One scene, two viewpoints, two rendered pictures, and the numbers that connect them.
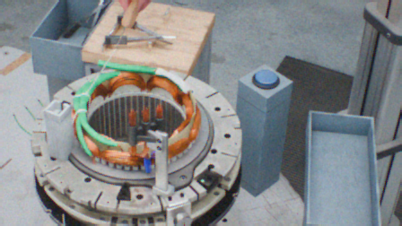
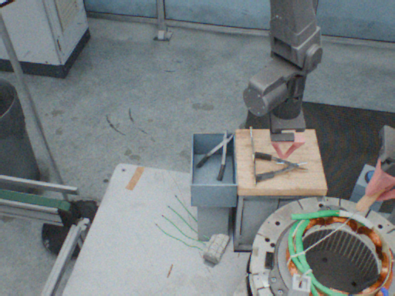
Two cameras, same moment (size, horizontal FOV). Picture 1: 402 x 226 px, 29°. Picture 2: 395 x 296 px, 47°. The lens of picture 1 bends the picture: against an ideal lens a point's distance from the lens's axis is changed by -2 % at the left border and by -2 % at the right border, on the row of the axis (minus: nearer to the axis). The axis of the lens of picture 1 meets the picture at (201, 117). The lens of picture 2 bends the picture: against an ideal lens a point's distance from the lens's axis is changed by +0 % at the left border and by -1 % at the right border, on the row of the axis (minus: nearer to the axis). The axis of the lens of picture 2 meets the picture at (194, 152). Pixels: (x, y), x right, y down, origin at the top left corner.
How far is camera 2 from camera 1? 0.67 m
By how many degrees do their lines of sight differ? 10
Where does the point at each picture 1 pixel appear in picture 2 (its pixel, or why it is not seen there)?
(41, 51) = (200, 192)
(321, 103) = not seen: hidden behind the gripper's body
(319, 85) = not seen: hidden behind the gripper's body
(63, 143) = not seen: outside the picture
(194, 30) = (309, 149)
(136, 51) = (279, 179)
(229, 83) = (223, 123)
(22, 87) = (150, 197)
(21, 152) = (177, 256)
